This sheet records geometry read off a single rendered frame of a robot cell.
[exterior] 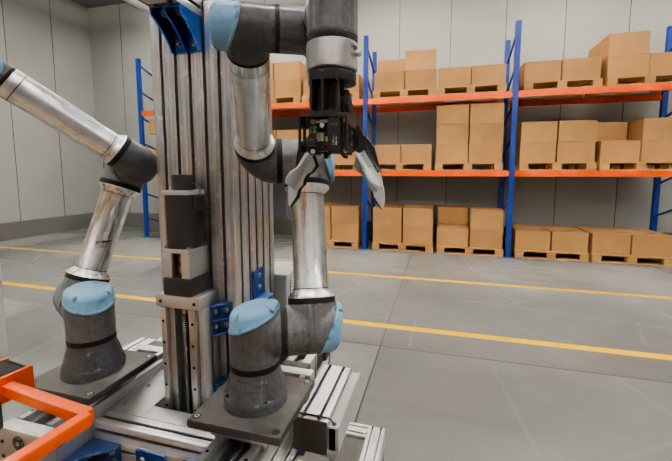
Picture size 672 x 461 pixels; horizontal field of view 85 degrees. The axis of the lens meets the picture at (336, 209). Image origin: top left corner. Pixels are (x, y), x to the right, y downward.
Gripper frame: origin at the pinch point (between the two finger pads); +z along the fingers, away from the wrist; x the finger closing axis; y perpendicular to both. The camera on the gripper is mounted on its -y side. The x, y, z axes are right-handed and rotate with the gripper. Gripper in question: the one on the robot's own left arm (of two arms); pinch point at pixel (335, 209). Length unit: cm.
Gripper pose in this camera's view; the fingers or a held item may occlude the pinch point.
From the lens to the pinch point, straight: 58.1
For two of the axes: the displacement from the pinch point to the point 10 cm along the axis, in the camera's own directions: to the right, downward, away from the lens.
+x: 9.6, 0.3, -2.6
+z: 0.0, 10.0, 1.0
